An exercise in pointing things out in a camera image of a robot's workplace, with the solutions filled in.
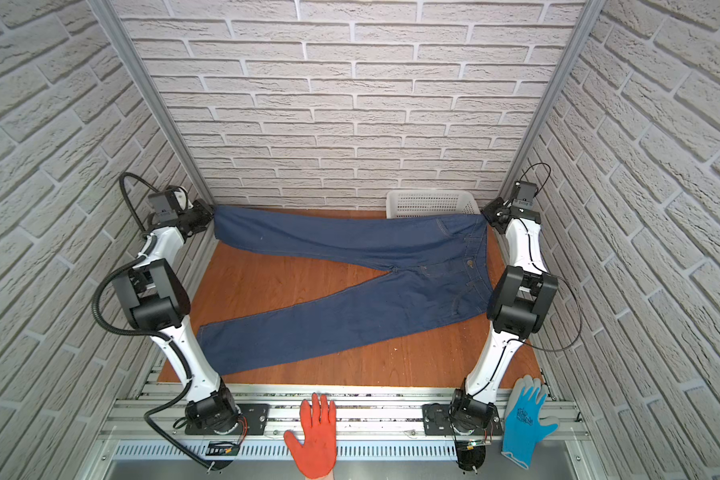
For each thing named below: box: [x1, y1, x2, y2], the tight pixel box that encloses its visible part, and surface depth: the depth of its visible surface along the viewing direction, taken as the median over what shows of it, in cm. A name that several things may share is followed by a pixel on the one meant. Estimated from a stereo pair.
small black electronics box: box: [206, 441, 241, 456], surface depth 73 cm
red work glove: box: [284, 393, 337, 480], surface depth 72 cm
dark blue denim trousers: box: [196, 207, 494, 375], surface depth 97 cm
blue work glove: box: [501, 374, 559, 470], surface depth 75 cm
